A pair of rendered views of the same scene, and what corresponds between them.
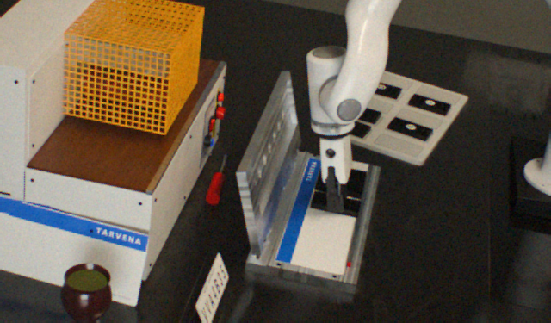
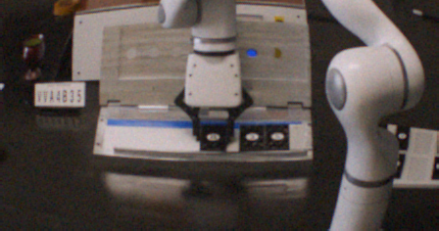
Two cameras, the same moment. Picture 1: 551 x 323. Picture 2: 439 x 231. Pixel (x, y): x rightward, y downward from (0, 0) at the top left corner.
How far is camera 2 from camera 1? 2.76 m
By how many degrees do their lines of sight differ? 72
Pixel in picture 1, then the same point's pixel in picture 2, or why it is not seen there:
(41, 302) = (48, 60)
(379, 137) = not seen: hidden behind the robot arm
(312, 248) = (131, 134)
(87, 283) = (31, 43)
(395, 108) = (424, 155)
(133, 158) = (111, 0)
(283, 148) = (252, 78)
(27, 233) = not seen: hidden behind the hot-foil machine
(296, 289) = (88, 138)
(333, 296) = (87, 154)
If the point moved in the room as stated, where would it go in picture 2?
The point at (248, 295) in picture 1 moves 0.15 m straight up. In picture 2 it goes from (74, 119) to (73, 61)
